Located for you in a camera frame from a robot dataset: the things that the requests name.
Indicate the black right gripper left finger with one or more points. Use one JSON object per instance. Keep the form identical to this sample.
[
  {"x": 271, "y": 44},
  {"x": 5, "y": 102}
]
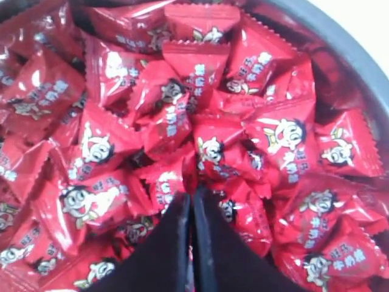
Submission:
[{"x": 159, "y": 263}]

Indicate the pile of red candies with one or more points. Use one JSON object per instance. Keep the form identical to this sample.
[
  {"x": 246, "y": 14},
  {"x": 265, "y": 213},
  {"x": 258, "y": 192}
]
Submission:
[{"x": 92, "y": 155}]

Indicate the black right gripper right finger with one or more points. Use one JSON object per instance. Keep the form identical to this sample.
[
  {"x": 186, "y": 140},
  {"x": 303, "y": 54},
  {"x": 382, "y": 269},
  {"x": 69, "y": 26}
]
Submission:
[{"x": 222, "y": 261}]

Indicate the stainless steel bowl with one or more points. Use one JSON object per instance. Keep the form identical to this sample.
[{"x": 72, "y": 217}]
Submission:
[{"x": 346, "y": 76}]

